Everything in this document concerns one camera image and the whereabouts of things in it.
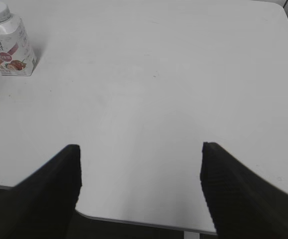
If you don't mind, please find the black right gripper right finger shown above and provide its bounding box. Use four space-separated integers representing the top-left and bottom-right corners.
200 142 288 239

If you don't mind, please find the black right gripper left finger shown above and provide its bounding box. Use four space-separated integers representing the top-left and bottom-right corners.
8 144 82 239

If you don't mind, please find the white yili yogurt bottle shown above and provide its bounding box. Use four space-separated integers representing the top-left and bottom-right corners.
0 14 37 76

